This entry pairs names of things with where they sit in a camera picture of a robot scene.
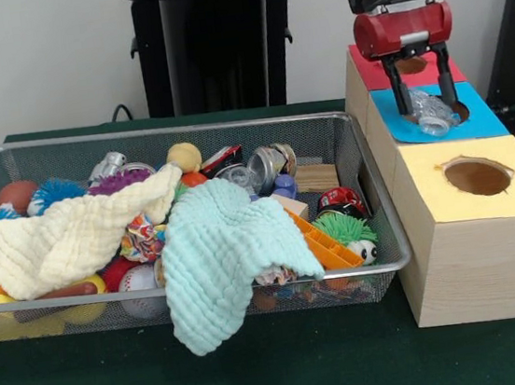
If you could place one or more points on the cream waffle cloth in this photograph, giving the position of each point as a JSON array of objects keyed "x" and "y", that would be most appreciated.
[{"x": 56, "y": 240}]

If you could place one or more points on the mint waffle cloth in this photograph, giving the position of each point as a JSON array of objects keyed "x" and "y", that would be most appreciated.
[{"x": 213, "y": 254}]

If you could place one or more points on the plain wooden block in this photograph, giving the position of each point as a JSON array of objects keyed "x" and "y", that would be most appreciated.
[{"x": 294, "y": 206}]

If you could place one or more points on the blue spiky ball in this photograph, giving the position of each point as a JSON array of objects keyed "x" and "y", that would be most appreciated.
[{"x": 57, "y": 191}]

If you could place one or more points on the green spiky toy with eyes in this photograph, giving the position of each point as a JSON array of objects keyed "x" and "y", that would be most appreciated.
[{"x": 347, "y": 231}]

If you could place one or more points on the white baseball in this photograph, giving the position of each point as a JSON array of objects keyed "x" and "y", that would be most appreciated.
[{"x": 137, "y": 280}]

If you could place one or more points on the reddish brown ball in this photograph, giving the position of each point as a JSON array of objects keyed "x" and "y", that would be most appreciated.
[{"x": 16, "y": 196}]

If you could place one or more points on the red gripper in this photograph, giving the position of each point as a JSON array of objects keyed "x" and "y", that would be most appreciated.
[{"x": 402, "y": 29}]

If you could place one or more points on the purple spiky ball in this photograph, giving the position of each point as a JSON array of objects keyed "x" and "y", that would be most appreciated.
[{"x": 120, "y": 183}]

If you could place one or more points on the clear plastic bottle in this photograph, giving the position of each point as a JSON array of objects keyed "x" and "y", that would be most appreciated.
[{"x": 431, "y": 112}]

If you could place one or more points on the wooden three-hole box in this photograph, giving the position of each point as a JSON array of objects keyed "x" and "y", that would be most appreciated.
[{"x": 483, "y": 268}]

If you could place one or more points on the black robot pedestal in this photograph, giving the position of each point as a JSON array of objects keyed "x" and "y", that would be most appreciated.
[{"x": 211, "y": 43}]

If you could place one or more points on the orange plastic grid toy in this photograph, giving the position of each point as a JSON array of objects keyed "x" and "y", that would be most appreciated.
[{"x": 327, "y": 247}]

